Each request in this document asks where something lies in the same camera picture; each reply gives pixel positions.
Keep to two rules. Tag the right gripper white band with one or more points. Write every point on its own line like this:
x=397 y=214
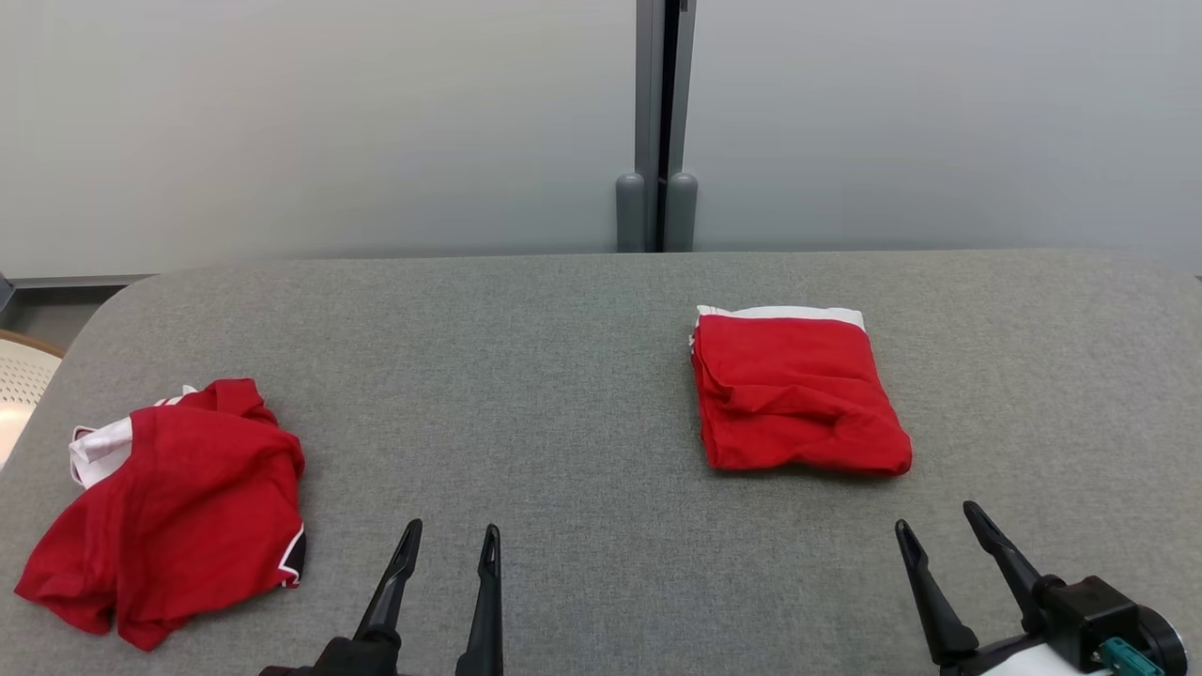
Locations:
x=1024 y=662

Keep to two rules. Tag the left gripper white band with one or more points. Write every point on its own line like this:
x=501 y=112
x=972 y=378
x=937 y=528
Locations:
x=357 y=657

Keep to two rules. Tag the red jersey with number print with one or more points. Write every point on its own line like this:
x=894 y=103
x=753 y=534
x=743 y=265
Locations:
x=188 y=507

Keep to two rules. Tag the folded red garment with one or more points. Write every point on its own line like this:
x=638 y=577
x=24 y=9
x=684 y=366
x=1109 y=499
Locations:
x=798 y=404

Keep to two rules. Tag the white chair edge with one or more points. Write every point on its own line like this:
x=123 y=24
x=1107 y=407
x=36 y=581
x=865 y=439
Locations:
x=19 y=385

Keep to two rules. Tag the dark grey wall base rail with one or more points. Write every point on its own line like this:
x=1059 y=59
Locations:
x=75 y=282

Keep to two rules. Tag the grey door frame post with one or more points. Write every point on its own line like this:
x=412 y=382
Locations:
x=648 y=94
x=681 y=94

